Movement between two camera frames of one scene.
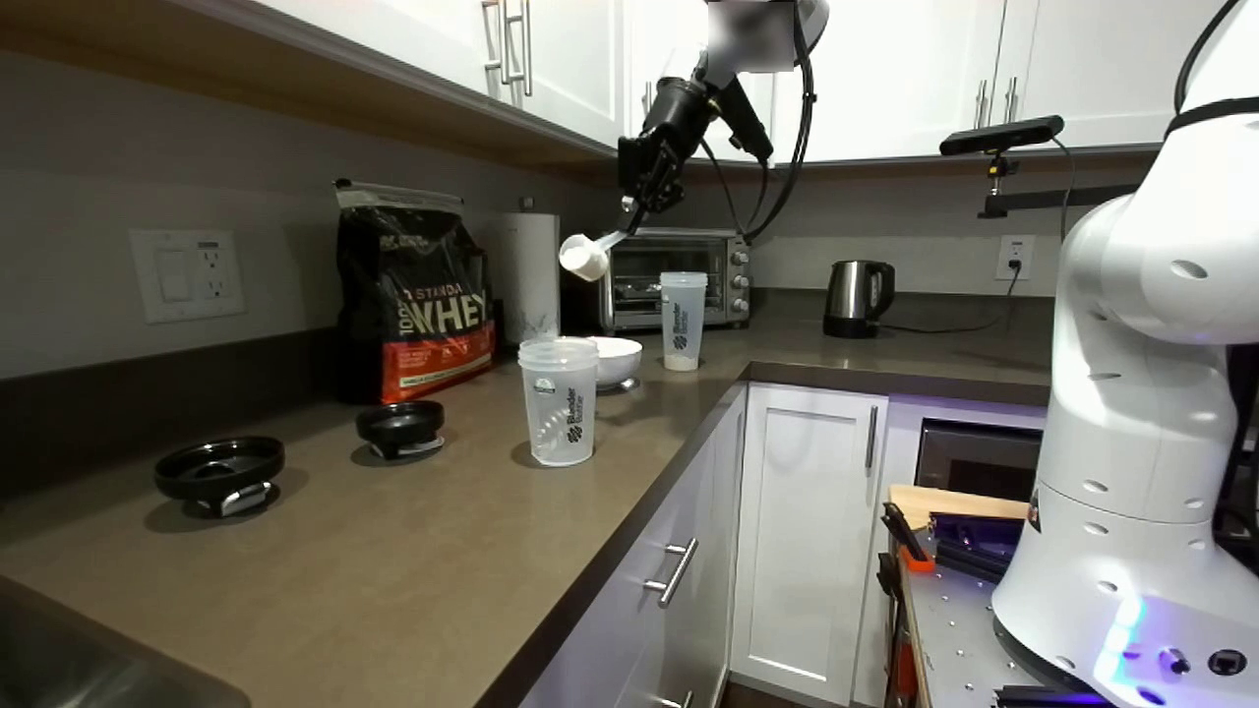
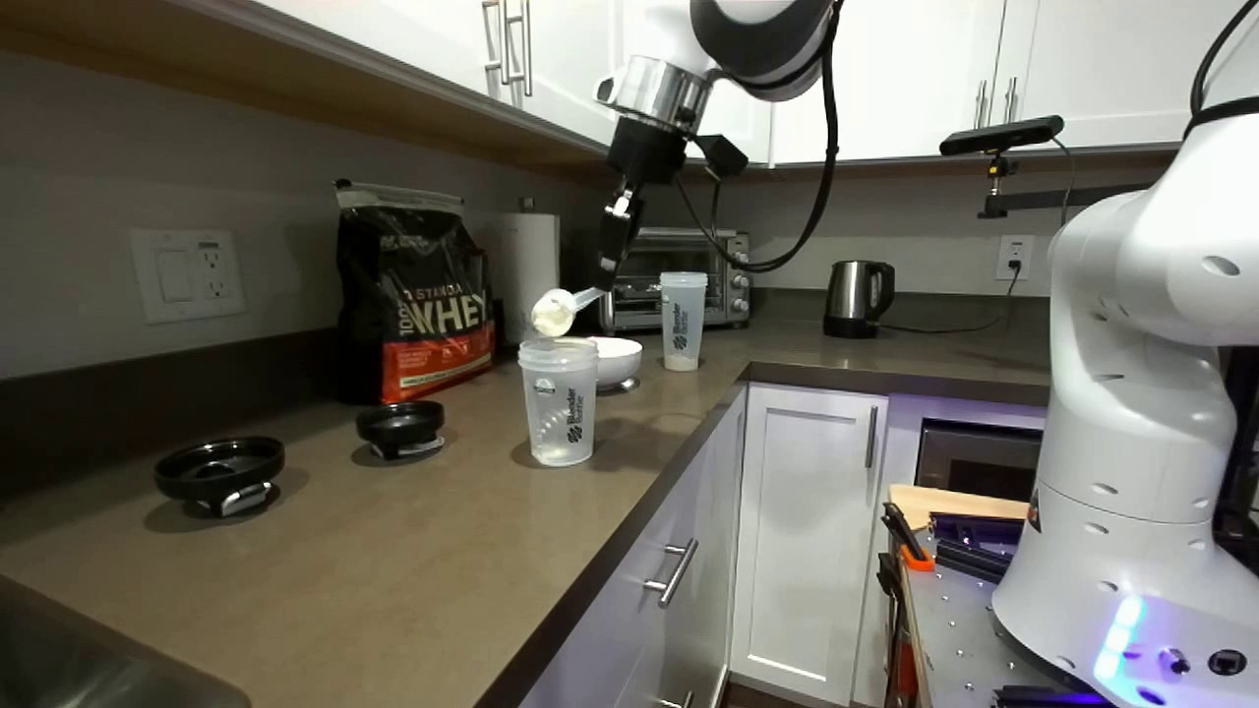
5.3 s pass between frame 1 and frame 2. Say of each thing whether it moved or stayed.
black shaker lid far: stayed
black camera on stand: stayed
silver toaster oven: stayed
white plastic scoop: moved
